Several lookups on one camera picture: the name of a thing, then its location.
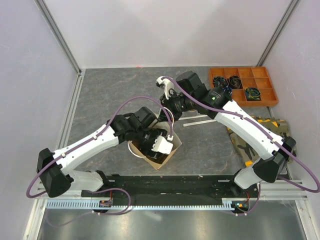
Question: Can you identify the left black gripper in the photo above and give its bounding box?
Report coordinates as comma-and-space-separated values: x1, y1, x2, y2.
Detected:
134, 126, 168, 159

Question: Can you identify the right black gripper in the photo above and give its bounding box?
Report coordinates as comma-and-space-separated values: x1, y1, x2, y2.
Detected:
158, 90, 196, 123

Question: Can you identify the brown paper bag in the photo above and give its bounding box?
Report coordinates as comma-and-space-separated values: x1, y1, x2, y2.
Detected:
127, 107, 182, 170

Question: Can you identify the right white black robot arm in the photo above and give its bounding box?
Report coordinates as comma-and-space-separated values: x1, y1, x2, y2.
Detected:
156, 71, 296, 197

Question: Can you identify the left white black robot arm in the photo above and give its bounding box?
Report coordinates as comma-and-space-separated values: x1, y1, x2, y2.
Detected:
36, 107, 173, 198

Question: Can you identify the upper wrapped straw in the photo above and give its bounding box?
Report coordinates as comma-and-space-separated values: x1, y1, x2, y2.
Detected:
188, 114, 207, 119

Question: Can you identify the wrapped straw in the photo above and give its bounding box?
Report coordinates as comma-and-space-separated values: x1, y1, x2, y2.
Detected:
188, 114, 207, 119
183, 120, 216, 127

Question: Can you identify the lower wrapped straw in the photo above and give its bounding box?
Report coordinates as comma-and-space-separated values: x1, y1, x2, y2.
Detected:
183, 120, 216, 127

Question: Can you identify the rolled sock top left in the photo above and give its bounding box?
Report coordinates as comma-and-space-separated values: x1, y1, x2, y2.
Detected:
213, 76, 229, 88

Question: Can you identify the rolled blue striped sock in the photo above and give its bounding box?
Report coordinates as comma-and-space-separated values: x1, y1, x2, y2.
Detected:
223, 86, 233, 96

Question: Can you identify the rolled brown sock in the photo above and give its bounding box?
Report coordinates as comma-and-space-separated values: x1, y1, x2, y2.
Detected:
228, 75, 243, 89

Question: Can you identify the rolled blue yellow sock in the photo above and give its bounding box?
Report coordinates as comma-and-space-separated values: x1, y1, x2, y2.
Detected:
244, 87, 261, 101

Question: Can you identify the orange compartment tray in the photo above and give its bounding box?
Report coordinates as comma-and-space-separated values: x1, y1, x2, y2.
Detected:
208, 66, 279, 107

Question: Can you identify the camouflage cloth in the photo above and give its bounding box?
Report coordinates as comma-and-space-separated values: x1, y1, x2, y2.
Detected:
227, 116, 291, 167

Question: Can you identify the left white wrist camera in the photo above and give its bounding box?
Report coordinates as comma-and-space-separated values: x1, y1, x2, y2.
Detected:
151, 136, 174, 155

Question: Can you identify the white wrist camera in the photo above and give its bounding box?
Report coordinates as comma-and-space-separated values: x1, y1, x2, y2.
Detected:
151, 136, 174, 155
156, 76, 175, 101

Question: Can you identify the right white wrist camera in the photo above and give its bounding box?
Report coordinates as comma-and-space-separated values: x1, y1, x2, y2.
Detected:
156, 76, 175, 101

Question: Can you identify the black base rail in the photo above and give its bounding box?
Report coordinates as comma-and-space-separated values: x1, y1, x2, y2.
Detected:
81, 174, 258, 205

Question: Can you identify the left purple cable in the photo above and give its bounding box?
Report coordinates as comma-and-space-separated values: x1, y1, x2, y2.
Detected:
26, 96, 175, 227

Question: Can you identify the purple cable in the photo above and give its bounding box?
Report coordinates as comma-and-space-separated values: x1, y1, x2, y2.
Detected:
162, 76, 320, 217
26, 96, 175, 227

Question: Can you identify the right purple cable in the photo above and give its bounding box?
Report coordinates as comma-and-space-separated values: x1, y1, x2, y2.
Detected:
162, 76, 320, 217

